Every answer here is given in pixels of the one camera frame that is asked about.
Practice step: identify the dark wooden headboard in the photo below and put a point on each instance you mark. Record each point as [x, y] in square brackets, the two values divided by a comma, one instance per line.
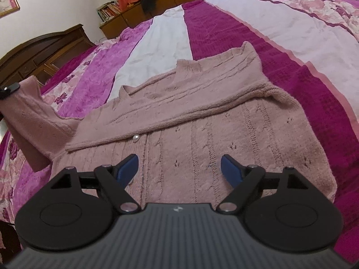
[30, 53]

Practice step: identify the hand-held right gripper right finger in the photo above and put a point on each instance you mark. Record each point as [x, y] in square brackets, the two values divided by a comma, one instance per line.
[231, 171]

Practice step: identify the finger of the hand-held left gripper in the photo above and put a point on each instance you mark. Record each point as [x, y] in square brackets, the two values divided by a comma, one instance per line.
[11, 88]

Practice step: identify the magenta striped floral blanket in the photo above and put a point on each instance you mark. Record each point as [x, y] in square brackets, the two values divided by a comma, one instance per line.
[294, 42]

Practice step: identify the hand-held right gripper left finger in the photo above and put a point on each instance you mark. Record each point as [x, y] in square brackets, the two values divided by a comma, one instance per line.
[127, 171]

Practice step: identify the row of books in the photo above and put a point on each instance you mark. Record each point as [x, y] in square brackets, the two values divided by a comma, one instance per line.
[108, 10]

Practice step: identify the pink knitted sweater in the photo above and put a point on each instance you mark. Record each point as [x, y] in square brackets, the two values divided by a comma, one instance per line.
[213, 134]

